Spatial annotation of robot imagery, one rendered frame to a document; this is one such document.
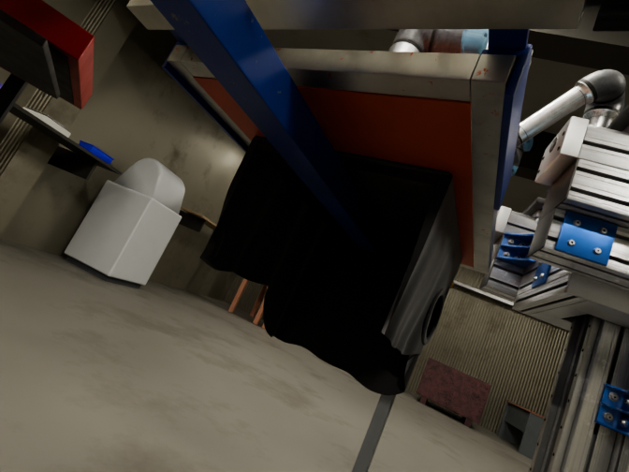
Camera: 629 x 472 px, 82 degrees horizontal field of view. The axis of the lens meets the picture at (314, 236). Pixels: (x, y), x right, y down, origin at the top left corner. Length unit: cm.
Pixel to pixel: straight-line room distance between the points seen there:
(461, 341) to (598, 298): 758
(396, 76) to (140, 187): 454
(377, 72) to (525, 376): 843
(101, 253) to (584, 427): 457
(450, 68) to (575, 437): 83
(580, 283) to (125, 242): 436
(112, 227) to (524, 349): 768
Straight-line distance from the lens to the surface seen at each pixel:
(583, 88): 173
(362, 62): 54
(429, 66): 50
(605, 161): 90
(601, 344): 107
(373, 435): 134
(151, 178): 489
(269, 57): 50
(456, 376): 717
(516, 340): 874
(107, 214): 500
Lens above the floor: 64
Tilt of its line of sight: 11 degrees up
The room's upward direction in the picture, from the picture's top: 25 degrees clockwise
